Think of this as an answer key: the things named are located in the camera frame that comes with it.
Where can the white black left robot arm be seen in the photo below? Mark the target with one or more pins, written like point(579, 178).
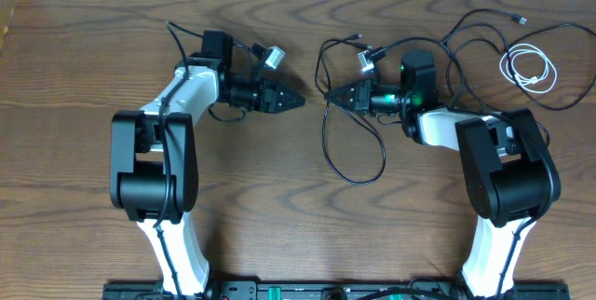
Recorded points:
point(153, 167)

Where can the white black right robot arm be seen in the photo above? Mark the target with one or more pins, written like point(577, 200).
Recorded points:
point(511, 180)

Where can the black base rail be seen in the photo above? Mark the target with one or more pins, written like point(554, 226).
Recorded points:
point(424, 288)

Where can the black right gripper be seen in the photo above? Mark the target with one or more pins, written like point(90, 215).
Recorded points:
point(361, 96)

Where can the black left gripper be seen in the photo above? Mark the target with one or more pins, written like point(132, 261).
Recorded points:
point(269, 101)

